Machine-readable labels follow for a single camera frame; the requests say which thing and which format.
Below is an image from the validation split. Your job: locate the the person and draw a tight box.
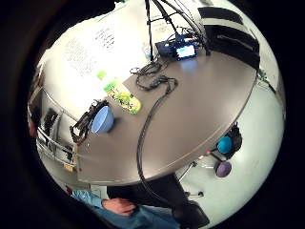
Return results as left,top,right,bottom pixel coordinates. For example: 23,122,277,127
68,188,179,229

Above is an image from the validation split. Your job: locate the black tripod stand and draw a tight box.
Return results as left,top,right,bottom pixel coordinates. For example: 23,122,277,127
144,0,212,62

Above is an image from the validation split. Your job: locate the grey shelf unit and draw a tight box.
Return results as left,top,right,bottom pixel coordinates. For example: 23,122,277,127
28,87,79,174

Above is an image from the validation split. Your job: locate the green labelled plastic bottle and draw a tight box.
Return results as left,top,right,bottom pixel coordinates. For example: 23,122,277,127
96,70,143,115

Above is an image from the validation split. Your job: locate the teal ball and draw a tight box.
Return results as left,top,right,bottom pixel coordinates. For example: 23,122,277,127
216,135,234,155

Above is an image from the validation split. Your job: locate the whiteboard with writing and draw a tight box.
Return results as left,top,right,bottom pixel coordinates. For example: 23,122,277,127
47,13,151,109

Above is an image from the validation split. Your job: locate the purple ball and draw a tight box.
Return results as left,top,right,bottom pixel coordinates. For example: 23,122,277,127
214,160,233,178

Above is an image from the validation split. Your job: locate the black office chair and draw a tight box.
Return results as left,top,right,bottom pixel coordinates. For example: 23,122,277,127
172,199,211,229

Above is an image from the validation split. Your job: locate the blue bowl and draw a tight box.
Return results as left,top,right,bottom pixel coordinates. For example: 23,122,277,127
91,105,115,135

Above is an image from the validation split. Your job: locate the black device with lit screen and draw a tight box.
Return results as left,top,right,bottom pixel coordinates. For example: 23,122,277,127
154,32,202,61

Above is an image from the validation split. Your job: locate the long black cable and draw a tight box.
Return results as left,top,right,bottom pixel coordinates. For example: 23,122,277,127
129,59,192,211

